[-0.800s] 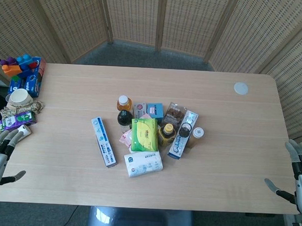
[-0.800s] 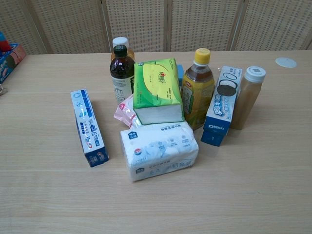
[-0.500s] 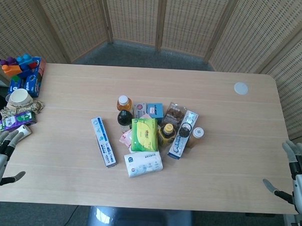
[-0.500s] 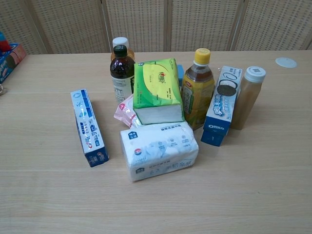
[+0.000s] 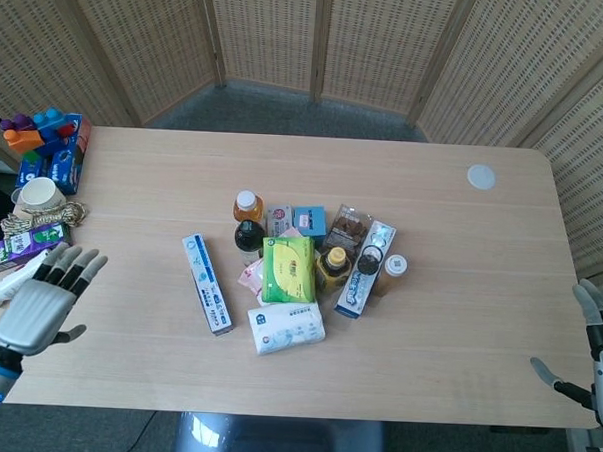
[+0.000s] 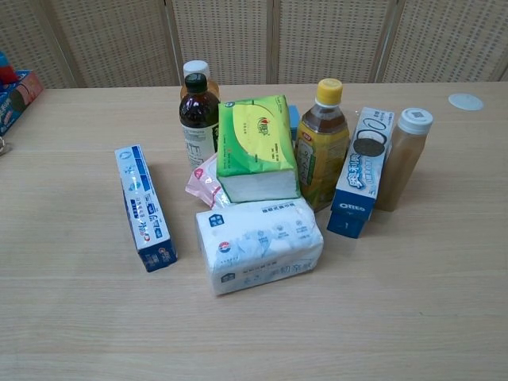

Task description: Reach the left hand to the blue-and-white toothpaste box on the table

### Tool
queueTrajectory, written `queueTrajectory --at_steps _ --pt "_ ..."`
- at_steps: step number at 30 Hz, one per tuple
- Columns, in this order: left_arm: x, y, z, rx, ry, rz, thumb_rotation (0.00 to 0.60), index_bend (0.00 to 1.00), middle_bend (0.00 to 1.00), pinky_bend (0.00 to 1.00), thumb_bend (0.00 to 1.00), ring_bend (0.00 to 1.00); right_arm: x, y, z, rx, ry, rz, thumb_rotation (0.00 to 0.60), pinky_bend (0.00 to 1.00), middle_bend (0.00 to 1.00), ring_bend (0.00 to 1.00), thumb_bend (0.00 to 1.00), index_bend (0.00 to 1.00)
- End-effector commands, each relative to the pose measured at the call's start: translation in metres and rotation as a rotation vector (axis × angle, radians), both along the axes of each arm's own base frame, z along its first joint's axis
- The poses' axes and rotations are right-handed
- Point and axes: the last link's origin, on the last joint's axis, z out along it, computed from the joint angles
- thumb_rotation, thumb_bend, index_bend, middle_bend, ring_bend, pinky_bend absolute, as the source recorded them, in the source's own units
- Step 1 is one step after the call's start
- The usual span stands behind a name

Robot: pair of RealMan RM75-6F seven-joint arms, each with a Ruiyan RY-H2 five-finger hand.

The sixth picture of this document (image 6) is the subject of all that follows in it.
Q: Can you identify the blue white toothpaste box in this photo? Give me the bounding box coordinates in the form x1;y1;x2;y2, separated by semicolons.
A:
114;144;179;273

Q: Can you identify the green tissue pack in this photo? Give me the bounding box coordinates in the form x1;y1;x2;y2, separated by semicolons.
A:
216;94;302;204

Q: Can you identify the pink wet wipes pack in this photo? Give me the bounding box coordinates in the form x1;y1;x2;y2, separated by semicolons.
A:
185;153;232;210

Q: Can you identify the white tissue pack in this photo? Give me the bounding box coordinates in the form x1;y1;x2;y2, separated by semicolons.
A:
194;198;325;297

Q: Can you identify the yellow cap tea bottle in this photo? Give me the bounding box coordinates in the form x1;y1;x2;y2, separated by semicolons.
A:
296;78;351;213

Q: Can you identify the small blue box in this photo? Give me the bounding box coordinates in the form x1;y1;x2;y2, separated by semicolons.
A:
287;104;302;143

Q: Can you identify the dark tea bottle black cap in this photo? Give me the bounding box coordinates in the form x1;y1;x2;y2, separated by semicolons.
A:
179;72;221;171

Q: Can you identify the blue Oreo cookie box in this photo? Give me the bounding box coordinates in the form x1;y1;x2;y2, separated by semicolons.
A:
326;106;396;240

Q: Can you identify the orange drink bottle white cap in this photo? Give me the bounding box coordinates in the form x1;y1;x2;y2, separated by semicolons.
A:
180;60;220;101

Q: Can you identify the beige juice bottle white cap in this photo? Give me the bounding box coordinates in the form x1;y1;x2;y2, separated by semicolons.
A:
374;106;434;212

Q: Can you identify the beige perforated folding screen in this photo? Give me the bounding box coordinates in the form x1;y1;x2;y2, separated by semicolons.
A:
0;0;508;90

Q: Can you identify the blue red snack box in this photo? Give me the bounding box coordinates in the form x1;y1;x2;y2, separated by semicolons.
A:
0;69;45;137

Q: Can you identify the blue red object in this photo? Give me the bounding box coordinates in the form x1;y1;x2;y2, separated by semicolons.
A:
0;51;18;84

